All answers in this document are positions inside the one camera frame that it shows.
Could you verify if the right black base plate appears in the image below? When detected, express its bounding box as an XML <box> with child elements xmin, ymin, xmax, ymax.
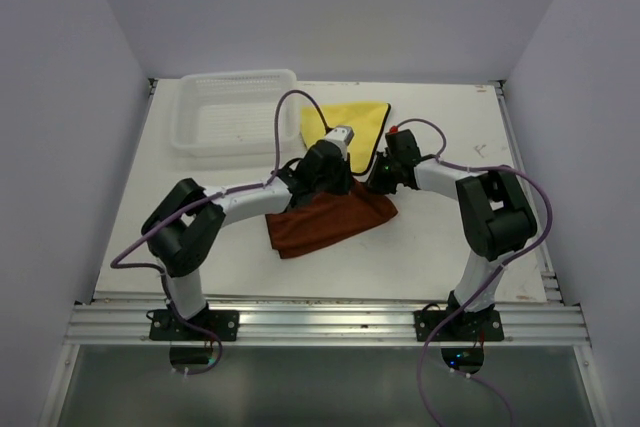
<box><xmin>413</xmin><ymin>302</ymin><xmax>503</xmax><ymax>344</ymax></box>

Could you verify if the aluminium mounting rail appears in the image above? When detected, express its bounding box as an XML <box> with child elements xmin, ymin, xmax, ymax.
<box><xmin>63</xmin><ymin>296</ymin><xmax>590</xmax><ymax>347</ymax></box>

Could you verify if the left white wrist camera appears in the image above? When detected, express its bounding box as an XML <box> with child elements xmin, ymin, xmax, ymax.
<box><xmin>324</xmin><ymin>125</ymin><xmax>355</xmax><ymax>154</ymax></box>

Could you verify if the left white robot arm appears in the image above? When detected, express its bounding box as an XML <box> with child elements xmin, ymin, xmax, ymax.
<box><xmin>141</xmin><ymin>128</ymin><xmax>354</xmax><ymax>340</ymax></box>

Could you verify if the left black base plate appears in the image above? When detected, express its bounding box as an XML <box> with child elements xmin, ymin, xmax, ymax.
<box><xmin>146</xmin><ymin>309</ymin><xmax>240</xmax><ymax>342</ymax></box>

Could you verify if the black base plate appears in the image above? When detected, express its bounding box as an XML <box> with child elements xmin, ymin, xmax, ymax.
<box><xmin>146</xmin><ymin>309</ymin><xmax>240</xmax><ymax>342</ymax></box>
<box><xmin>413</xmin><ymin>302</ymin><xmax>503</xmax><ymax>344</ymax></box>

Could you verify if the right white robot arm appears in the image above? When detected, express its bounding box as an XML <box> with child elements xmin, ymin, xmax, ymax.
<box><xmin>366</xmin><ymin>127</ymin><xmax>538</xmax><ymax>340</ymax></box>

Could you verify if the yellow towel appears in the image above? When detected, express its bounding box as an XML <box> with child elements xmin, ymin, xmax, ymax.
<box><xmin>300</xmin><ymin>101</ymin><xmax>391</xmax><ymax>176</ymax></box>

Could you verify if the white plastic basket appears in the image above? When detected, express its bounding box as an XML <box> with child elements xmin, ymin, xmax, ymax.
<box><xmin>169</xmin><ymin>69</ymin><xmax>300</xmax><ymax>157</ymax></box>

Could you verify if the brown towel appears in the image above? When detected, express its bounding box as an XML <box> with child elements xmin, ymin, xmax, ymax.
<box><xmin>265</xmin><ymin>181</ymin><xmax>398</xmax><ymax>259</ymax></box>

